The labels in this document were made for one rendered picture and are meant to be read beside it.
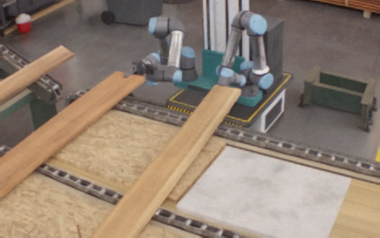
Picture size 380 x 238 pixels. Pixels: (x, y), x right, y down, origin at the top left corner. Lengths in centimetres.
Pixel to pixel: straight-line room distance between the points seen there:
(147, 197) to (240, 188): 38
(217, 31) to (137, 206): 199
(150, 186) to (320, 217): 69
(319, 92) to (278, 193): 227
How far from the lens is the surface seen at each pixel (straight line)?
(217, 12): 353
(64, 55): 311
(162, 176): 199
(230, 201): 192
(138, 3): 600
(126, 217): 181
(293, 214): 187
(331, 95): 412
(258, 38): 308
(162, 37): 328
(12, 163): 222
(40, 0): 768
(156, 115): 245
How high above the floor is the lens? 209
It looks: 31 degrees down
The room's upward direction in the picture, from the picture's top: 3 degrees counter-clockwise
